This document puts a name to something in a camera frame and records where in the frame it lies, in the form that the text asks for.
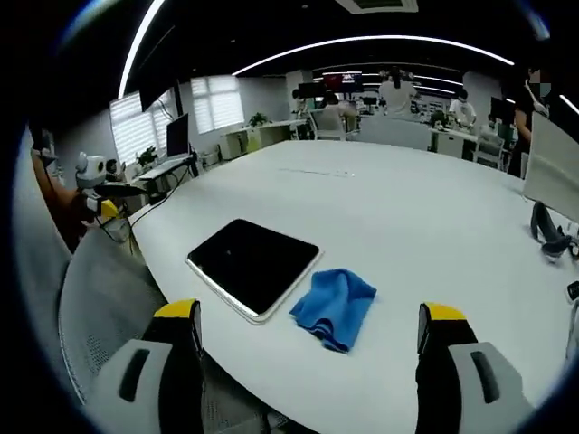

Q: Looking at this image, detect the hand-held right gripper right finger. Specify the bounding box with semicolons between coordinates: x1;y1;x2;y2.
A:
414;302;536;434

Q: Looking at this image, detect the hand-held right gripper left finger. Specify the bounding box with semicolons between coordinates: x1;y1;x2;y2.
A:
84;297;205;434

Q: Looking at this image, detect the black tablet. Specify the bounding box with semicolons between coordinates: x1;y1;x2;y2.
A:
185;218;326;326

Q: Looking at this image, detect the blue cleaning cloth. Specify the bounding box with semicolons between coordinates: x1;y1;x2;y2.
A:
289;268;378;354

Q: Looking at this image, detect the white standing desk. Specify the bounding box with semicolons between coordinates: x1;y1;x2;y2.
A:
138;153;201;201

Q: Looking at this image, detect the window with white blinds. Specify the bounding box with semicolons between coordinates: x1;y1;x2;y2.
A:
189;75;242;136
109;90;176;167

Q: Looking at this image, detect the black computer monitor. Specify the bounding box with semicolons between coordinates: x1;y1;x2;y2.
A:
165;112;191;158

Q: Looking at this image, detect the long curved ceiling light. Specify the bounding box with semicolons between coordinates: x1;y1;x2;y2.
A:
232;34;516;77
117;0;167;99

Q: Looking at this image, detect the white low cabinet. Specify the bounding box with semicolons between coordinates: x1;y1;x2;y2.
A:
219;118;309;160

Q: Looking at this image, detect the dark grey headset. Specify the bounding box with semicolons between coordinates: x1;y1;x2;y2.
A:
529;200;579;262

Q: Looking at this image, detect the white upright board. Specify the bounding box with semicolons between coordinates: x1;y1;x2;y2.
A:
522;109;579;223

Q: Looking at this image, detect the white low partition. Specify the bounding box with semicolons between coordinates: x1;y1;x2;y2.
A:
360;118;432;151

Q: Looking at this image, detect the ceiling air vent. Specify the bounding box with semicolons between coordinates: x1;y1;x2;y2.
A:
336;0;420;15

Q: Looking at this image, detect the table cable slot cover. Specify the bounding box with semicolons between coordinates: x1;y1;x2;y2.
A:
279;167;356;179

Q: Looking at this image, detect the red wall screen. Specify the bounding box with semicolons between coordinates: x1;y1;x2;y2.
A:
322;71;364;95

